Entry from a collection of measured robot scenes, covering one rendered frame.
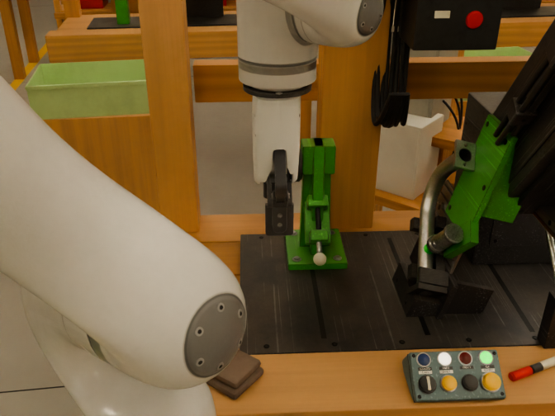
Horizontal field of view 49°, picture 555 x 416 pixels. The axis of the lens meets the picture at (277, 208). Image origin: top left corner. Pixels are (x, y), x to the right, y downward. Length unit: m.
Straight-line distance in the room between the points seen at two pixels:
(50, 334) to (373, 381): 0.63
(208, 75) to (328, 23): 0.92
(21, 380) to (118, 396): 1.94
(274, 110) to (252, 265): 0.75
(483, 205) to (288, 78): 0.59
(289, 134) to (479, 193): 0.57
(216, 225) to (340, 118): 0.42
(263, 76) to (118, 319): 0.30
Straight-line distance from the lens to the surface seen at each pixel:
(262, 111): 0.64
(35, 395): 2.47
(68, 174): 0.44
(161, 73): 1.36
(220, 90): 1.46
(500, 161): 1.10
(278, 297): 1.25
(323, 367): 1.10
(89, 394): 0.62
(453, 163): 1.17
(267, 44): 0.62
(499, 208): 1.16
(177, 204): 1.48
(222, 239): 1.48
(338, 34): 0.57
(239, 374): 1.04
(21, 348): 2.69
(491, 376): 1.08
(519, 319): 1.28
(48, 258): 0.44
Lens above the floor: 1.65
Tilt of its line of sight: 28 degrees down
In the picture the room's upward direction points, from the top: straight up
